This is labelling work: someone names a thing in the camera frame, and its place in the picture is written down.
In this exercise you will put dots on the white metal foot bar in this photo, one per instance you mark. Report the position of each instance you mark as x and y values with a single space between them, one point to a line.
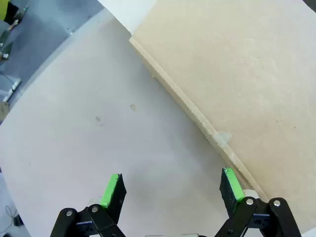
13 89

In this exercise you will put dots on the pale grey base platform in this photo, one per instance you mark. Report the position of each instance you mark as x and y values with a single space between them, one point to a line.
98 135

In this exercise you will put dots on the white panel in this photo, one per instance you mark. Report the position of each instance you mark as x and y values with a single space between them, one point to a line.
126 12

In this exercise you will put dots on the yellow apron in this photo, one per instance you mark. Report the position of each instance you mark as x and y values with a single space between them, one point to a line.
3 10

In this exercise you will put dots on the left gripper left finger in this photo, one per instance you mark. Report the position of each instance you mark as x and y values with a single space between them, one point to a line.
116 197

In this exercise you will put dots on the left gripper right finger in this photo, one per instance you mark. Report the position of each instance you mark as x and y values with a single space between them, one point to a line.
229 195

